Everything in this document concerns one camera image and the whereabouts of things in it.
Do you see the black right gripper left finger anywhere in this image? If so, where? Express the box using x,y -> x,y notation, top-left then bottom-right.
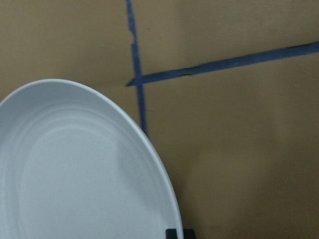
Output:
165,229 -> 177,239

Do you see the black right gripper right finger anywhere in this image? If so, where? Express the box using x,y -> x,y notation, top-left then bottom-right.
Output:
183,229 -> 196,239

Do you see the light blue plate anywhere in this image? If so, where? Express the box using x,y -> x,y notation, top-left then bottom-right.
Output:
0,79 -> 183,239

